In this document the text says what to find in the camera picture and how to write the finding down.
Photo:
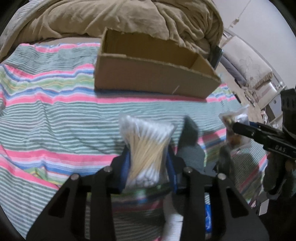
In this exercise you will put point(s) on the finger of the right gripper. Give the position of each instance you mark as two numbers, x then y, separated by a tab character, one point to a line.
261	129
243	129

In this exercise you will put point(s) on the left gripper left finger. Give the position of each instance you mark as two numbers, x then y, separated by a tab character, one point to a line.
64	216

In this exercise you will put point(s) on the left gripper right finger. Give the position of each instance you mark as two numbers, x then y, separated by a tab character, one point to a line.
231	217

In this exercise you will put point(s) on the clear bag with snacks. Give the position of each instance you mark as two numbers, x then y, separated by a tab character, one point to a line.
234	122

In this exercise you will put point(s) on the blue Vinda tissue pack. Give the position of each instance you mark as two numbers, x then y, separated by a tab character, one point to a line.
208	218

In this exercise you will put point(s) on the white sock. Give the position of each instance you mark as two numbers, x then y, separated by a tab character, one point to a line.
173	220

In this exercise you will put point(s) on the grey sock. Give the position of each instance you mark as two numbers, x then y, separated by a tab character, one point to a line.
191	154

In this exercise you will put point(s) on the bag of cotton swabs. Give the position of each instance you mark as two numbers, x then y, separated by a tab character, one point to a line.
148	142

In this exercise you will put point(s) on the white pillow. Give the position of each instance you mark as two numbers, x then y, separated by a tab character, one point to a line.
247	62

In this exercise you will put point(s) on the black phone on stand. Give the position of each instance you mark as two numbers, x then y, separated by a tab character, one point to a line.
215	57

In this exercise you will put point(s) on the striped colourful towel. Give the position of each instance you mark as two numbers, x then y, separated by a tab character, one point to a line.
54	123

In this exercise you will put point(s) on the tan fleece blanket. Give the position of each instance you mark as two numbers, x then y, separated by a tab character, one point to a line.
196	25

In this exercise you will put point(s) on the brown cardboard box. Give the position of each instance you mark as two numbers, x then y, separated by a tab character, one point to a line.
140	62

